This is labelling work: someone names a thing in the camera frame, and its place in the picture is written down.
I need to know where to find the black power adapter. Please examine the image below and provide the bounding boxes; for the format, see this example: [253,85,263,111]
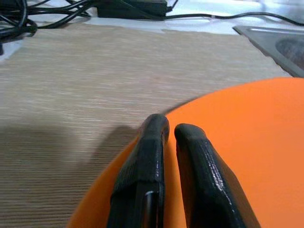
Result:
[96,0,169,21]

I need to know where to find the orange plastic plate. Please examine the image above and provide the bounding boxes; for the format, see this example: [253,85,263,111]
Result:
[66,77,304,228]

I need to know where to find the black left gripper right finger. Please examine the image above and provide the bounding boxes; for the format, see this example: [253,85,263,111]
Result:
[174,123,262,228]

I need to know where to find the beige counter mat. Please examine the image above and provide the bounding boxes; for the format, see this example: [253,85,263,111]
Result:
[0,22,297,228]

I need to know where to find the stainless steel sink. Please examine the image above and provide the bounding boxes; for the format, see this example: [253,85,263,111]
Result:
[232,25,304,78]

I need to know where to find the black adapter cable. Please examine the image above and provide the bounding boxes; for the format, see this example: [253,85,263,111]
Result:
[165,11,304,27]

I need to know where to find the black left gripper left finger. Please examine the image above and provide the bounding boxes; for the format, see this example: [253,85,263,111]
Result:
[106,113,170,228]

